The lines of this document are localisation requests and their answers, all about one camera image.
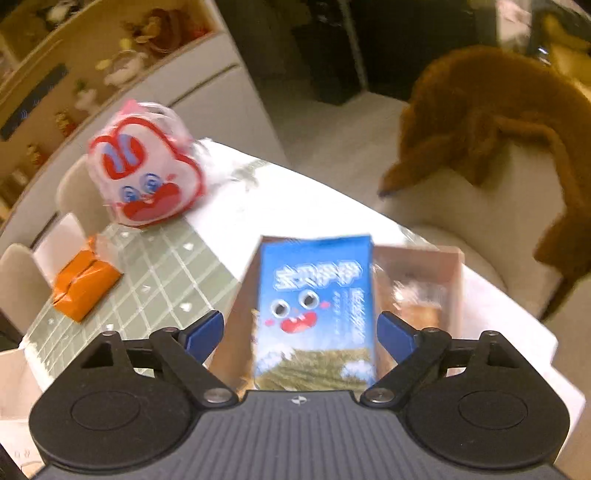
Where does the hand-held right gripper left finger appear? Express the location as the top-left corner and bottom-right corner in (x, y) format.
(81, 310), (237, 409)

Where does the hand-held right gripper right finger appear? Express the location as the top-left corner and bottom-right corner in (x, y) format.
(362, 311), (522, 409)

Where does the clear cake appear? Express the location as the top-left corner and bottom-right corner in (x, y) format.
(381, 272), (446, 337)

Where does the pink cardboard box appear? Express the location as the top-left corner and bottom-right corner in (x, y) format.
(208, 244), (465, 395)

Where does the blue seaweed snack packet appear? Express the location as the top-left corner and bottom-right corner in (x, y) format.
(252, 234), (377, 393)

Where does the green checkered tablecloth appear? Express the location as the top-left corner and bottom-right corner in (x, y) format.
(21, 138), (587, 462)

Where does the orange tissue box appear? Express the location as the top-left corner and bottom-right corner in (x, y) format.
(51, 235), (123, 322)

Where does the white upholstered chair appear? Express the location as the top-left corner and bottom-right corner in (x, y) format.
(381, 138), (591, 319)

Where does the white tissue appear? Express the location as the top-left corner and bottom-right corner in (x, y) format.
(34, 215), (100, 287)

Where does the red white rabbit face bag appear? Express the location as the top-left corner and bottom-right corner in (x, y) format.
(88, 99), (206, 228)

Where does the white carton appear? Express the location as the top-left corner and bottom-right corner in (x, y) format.
(0, 346), (54, 480)

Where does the brown fur coat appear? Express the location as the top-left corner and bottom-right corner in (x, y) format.
(376, 46), (591, 319)

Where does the white vase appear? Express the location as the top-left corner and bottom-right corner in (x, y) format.
(76, 80), (98, 109)

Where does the white round plush figure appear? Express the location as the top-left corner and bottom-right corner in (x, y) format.
(104, 51), (139, 86)

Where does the black cabinet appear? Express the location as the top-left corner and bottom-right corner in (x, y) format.
(295, 18), (365, 104)

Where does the brown lion plush toy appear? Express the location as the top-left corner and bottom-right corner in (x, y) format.
(134, 9), (185, 51)

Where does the wall shelf unit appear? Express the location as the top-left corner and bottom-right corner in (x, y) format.
(0, 0), (287, 222)

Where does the dark wall plaque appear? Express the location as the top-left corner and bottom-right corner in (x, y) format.
(0, 65), (70, 139)

